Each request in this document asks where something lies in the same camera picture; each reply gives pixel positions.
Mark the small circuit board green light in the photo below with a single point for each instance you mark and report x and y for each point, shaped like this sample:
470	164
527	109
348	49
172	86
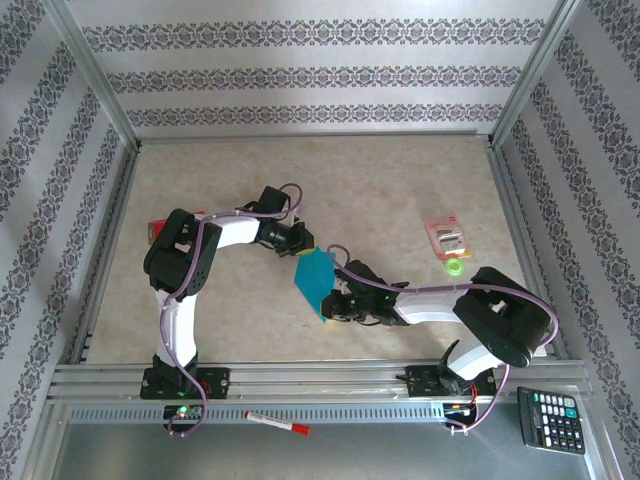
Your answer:
182	411

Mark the white marker red cap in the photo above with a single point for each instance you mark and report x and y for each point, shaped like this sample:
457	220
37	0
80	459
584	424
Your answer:
275	423

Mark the black calculator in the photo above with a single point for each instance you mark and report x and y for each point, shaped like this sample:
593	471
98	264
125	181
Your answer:
552	420

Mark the aluminium table edge rail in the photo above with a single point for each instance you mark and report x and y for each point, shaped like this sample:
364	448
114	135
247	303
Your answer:
310	136
106	250
514	200

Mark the aluminium mounting rail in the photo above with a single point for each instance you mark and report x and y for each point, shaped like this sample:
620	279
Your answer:
310	375

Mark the red card packet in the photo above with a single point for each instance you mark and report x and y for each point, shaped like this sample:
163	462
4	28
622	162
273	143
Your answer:
156	229

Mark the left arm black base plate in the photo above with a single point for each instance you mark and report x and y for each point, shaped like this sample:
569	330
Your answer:
220	382

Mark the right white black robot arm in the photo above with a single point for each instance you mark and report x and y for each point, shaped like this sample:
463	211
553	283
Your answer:
505	315

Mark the grey metal sheet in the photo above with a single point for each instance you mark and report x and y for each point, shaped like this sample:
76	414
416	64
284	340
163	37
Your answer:
350	455

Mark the blue cloth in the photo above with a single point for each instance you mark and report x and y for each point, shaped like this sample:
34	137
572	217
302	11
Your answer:
312	277

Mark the pink blister pack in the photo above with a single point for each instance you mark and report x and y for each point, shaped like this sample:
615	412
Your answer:
447	237

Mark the aluminium frame post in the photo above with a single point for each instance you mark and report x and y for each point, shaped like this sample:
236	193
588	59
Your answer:
94	70
537	70

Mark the green tape roll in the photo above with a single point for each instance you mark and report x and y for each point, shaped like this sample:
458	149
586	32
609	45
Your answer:
454	266

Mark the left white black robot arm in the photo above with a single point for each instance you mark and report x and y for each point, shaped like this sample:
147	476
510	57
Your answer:
180	250

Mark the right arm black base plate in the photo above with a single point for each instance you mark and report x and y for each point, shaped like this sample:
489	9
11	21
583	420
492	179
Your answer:
420	382

